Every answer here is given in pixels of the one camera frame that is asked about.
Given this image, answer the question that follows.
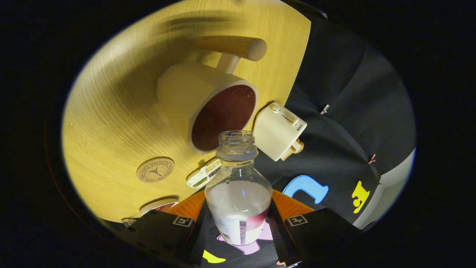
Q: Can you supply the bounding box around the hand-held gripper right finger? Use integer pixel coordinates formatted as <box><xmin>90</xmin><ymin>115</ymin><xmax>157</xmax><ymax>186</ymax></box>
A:
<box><xmin>266</xmin><ymin>190</ymin><xmax>360</xmax><ymax>267</ymax></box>

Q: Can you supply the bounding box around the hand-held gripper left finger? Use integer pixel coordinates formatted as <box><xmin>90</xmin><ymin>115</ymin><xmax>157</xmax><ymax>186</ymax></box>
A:
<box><xmin>125</xmin><ymin>191</ymin><xmax>212</xmax><ymax>268</ymax></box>

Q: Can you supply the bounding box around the clear plastic juice bottle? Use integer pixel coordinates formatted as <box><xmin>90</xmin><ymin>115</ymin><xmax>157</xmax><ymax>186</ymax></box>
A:
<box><xmin>205</xmin><ymin>130</ymin><xmax>273</xmax><ymax>246</ymax></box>

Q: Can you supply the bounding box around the round wooden coaster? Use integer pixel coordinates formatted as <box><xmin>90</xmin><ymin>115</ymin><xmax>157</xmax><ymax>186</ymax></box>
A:
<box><xmin>136</xmin><ymin>156</ymin><xmax>176</xmax><ymax>183</ymax></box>

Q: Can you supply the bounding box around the white cup with wooden handle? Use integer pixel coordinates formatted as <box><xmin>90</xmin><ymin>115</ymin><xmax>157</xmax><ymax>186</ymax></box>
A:
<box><xmin>156</xmin><ymin>35</ymin><xmax>267</xmax><ymax>155</ymax></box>

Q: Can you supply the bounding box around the white round plate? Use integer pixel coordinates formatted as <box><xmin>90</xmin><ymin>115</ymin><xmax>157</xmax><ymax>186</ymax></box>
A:
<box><xmin>140</xmin><ymin>197</ymin><xmax>180</xmax><ymax>216</ymax></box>

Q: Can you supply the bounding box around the white seasoning tray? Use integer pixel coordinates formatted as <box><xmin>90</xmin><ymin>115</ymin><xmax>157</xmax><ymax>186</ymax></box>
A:
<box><xmin>187</xmin><ymin>158</ymin><xmax>222</xmax><ymax>189</ymax></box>

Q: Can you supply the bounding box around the toast slice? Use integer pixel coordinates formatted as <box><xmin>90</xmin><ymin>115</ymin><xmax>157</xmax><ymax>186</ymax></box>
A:
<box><xmin>280</xmin><ymin>138</ymin><xmax>305</xmax><ymax>161</ymax></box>

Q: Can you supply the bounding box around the white toaster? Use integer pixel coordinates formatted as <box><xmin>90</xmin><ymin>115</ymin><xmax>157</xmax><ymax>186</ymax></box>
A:
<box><xmin>253</xmin><ymin>102</ymin><xmax>308</xmax><ymax>162</ymax></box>

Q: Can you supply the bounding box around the wooden table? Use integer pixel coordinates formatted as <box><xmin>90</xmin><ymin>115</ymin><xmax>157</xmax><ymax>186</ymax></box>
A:
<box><xmin>61</xmin><ymin>0</ymin><xmax>312</xmax><ymax>224</ymax></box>

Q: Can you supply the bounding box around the black backdrop cloth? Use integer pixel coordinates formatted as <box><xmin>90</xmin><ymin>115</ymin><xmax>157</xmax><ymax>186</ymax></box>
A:
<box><xmin>201</xmin><ymin>17</ymin><xmax>417</xmax><ymax>268</ymax></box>

